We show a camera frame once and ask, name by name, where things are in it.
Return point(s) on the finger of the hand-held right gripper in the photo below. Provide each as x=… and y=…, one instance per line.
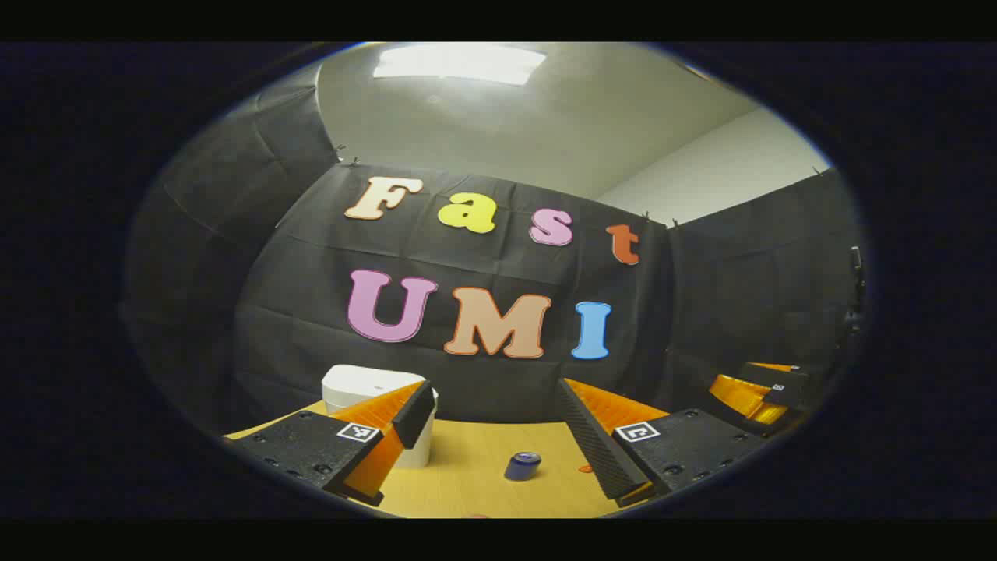
x=790, y=386
x=740, y=396

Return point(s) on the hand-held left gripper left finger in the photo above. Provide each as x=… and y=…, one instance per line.
x=413, y=413

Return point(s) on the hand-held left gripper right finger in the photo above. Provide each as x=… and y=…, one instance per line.
x=596, y=444

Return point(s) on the white desktop garbage bin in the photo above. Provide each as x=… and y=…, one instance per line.
x=358, y=386

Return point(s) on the blue pop can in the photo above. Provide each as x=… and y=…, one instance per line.
x=523, y=465

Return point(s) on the wooden desktop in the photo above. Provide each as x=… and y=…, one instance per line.
x=483, y=491

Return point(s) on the black backdrop cloth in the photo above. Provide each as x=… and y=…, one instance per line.
x=701, y=312

